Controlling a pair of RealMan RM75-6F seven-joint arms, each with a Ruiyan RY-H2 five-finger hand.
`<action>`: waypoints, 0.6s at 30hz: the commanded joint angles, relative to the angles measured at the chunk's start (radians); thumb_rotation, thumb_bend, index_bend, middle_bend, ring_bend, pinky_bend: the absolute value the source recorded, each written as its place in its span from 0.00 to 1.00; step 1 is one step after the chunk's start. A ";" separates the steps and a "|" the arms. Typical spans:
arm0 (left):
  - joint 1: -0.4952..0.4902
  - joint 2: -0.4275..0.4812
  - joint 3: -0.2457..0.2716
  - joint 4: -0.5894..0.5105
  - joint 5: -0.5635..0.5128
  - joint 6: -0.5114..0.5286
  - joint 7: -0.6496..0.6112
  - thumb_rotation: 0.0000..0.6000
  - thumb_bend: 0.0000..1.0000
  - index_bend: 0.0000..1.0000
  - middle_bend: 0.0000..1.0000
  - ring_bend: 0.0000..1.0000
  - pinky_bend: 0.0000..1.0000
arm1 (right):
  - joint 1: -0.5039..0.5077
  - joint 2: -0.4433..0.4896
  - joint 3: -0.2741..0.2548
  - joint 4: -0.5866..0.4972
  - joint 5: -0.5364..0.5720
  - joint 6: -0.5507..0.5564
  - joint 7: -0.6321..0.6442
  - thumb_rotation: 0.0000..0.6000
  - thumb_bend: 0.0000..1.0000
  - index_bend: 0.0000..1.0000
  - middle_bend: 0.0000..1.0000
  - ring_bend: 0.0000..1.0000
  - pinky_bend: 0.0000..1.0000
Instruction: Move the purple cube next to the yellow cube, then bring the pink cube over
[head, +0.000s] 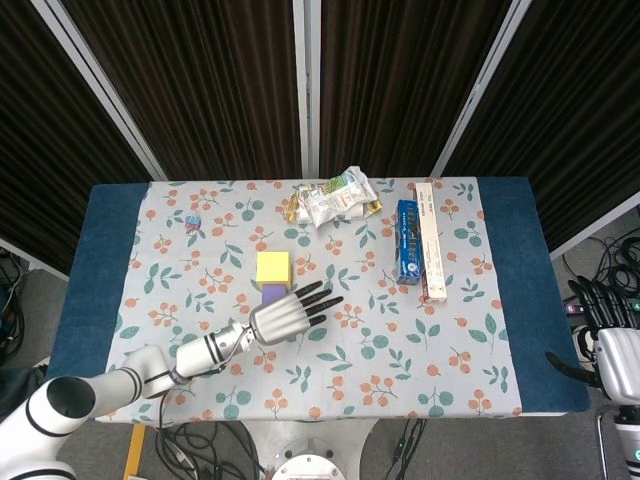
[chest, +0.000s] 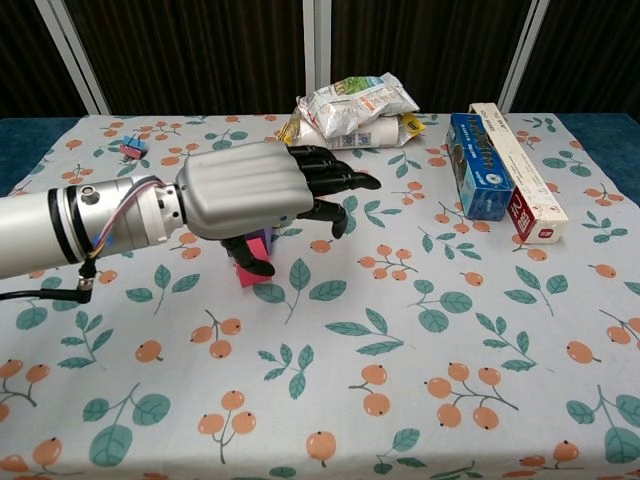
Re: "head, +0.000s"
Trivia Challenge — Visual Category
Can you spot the blue cardboard box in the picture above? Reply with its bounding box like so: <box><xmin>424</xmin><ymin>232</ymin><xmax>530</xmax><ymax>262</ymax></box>
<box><xmin>395</xmin><ymin>199</ymin><xmax>426</xmax><ymax>287</ymax></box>

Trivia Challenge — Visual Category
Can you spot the black cable with green light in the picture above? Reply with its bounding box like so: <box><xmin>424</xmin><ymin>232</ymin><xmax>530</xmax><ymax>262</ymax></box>
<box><xmin>382</xmin><ymin>418</ymin><xmax>427</xmax><ymax>480</ymax></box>

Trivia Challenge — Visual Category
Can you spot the floral tablecloth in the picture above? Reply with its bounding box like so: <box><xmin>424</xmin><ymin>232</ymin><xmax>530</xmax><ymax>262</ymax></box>
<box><xmin>94</xmin><ymin>177</ymin><xmax>524</xmax><ymax>424</ymax></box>

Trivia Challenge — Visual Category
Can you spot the blue felt table cover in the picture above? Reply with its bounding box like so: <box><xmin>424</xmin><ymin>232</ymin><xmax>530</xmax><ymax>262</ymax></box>
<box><xmin>45</xmin><ymin>175</ymin><xmax>592</xmax><ymax>422</ymax></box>

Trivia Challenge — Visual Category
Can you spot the white yellow snack packet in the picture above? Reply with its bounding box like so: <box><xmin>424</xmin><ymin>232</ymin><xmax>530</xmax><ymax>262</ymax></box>
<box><xmin>283</xmin><ymin>183</ymin><xmax>384</xmax><ymax>225</ymax></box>

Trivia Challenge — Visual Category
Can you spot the long white cardboard box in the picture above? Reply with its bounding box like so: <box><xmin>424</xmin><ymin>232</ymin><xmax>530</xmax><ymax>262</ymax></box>
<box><xmin>414</xmin><ymin>182</ymin><xmax>448</xmax><ymax>304</ymax></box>

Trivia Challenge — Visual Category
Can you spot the yellow floor strip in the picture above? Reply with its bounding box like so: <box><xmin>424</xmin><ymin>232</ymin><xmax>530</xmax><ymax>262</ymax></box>
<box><xmin>123</xmin><ymin>424</ymin><xmax>147</xmax><ymax>480</ymax></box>

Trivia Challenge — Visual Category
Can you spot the purple foam cube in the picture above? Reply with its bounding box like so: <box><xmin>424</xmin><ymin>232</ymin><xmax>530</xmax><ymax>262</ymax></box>
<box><xmin>261</xmin><ymin>283</ymin><xmax>289</xmax><ymax>306</ymax></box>

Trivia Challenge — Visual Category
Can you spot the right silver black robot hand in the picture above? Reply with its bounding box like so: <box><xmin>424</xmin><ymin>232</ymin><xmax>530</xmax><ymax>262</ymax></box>
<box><xmin>544</xmin><ymin>277</ymin><xmax>640</xmax><ymax>401</ymax></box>

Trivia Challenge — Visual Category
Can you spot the dark folding screen panel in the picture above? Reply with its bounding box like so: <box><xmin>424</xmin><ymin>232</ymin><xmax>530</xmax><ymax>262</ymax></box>
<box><xmin>293</xmin><ymin>0</ymin><xmax>521</xmax><ymax>179</ymax></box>
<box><xmin>0</xmin><ymin>0</ymin><xmax>167</xmax><ymax>281</ymax></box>
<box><xmin>32</xmin><ymin>0</ymin><xmax>314</xmax><ymax>182</ymax></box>
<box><xmin>432</xmin><ymin>0</ymin><xmax>640</xmax><ymax>259</ymax></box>

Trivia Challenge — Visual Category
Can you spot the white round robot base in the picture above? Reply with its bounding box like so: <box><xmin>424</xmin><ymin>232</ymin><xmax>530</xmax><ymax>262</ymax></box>
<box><xmin>239</xmin><ymin>419</ymin><xmax>381</xmax><ymax>480</ymax></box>

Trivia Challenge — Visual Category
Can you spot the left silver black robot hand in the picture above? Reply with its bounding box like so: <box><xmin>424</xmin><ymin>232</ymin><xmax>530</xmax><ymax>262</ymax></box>
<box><xmin>248</xmin><ymin>280</ymin><xmax>345</xmax><ymax>346</ymax></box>

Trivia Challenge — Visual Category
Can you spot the crumpled silver snack bag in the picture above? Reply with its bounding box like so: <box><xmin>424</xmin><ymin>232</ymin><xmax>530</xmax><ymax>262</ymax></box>
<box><xmin>299</xmin><ymin>165</ymin><xmax>377</xmax><ymax>230</ymax></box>

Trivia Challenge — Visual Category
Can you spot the large yellow foam cube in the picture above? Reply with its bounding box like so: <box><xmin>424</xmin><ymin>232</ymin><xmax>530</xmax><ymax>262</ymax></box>
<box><xmin>255</xmin><ymin>251</ymin><xmax>293</xmax><ymax>291</ymax></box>

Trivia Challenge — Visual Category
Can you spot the black wrist cable with plug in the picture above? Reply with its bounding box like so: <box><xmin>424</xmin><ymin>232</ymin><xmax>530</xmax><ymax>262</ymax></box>
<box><xmin>157</xmin><ymin>344</ymin><xmax>241</xmax><ymax>431</ymax></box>

